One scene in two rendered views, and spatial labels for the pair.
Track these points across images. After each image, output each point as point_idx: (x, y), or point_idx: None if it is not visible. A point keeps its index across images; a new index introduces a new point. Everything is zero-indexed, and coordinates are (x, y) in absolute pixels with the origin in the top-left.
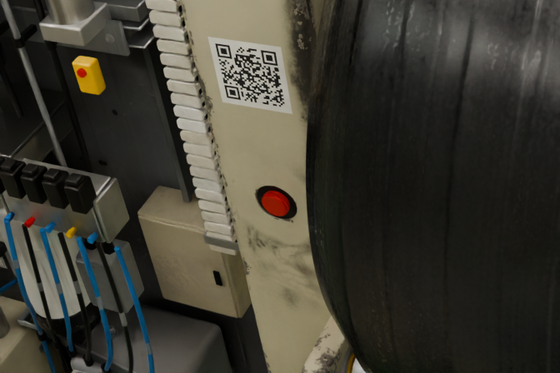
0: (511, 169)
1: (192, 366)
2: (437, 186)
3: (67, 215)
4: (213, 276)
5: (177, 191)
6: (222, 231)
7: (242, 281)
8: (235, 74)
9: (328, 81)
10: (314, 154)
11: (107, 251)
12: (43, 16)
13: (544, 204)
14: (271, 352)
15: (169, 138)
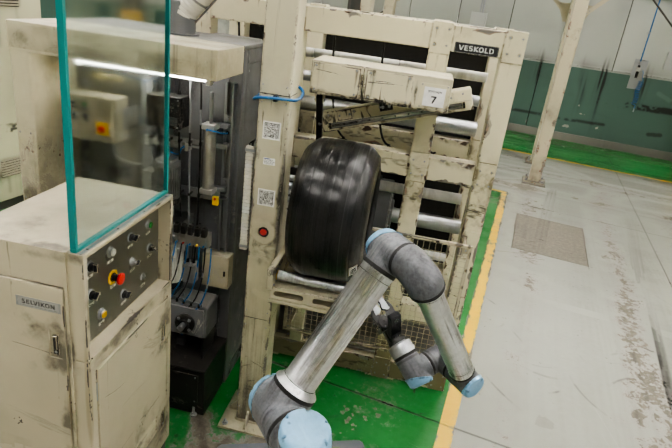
0: (329, 201)
1: (210, 303)
2: (316, 204)
3: (196, 240)
4: (222, 274)
5: (214, 249)
6: (244, 242)
7: (229, 277)
8: (262, 197)
9: (296, 187)
10: (291, 201)
11: (193, 262)
12: (199, 187)
13: (334, 207)
14: (248, 281)
15: (219, 229)
